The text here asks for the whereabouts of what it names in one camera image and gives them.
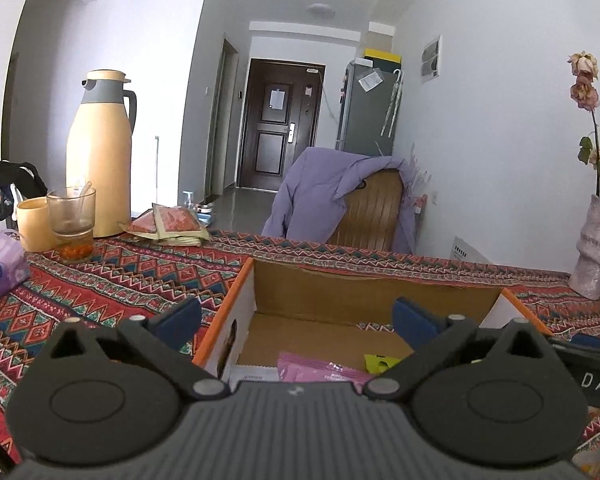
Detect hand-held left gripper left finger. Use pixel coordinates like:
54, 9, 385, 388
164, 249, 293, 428
42, 297, 233, 402

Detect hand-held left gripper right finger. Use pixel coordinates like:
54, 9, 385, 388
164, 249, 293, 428
362, 296, 561, 402

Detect green snack packet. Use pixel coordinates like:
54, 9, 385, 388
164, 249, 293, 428
364, 354, 402, 375

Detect red cardboard box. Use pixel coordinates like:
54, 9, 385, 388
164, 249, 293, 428
192, 257, 553, 386

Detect white cracker snack packet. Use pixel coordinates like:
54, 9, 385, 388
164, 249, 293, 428
229, 365, 281, 391

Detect pink snack packet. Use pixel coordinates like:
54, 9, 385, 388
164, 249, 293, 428
277, 351, 378, 393

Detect red patterned tablecloth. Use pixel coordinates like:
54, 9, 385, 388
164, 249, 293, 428
0, 230, 600, 480

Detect stack of red printed sachets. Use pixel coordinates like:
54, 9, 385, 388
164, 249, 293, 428
122, 203, 211, 247

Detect wooden chair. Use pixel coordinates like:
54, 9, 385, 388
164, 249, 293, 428
327, 169, 405, 252

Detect pink ribbed vase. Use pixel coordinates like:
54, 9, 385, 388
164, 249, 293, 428
569, 194, 600, 301

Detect clear drinking glass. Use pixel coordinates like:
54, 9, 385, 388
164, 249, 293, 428
46, 186, 97, 265

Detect pale dried stems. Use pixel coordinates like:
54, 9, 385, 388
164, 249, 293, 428
405, 145, 431, 196

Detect purple jacket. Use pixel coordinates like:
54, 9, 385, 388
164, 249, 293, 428
261, 146, 421, 253

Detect beige thermos jug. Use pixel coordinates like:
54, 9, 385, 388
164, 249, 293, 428
66, 69, 137, 238

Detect beige mug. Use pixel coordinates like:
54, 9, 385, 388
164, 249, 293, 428
16, 197, 56, 253

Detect dark brown entrance door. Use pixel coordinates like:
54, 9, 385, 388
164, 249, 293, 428
237, 58, 327, 193

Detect purple tissue pack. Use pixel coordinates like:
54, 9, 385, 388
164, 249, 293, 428
0, 194, 32, 311

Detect interior side door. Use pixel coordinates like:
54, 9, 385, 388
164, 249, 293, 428
205, 37, 241, 198

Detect grey refrigerator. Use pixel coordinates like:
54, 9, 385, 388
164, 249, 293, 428
337, 59, 403, 157

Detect folded pale umbrella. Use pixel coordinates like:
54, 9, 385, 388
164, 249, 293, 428
381, 70, 405, 138

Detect black bag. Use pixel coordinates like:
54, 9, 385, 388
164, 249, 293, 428
0, 161, 48, 221

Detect yellow flat box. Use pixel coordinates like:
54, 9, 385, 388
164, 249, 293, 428
362, 48, 403, 64

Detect dried pink roses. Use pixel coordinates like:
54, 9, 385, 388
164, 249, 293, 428
567, 51, 600, 203

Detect plain cardboard carton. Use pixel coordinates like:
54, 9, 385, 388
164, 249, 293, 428
367, 22, 396, 51

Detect white wall heater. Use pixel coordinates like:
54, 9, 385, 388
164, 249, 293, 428
452, 236, 496, 263

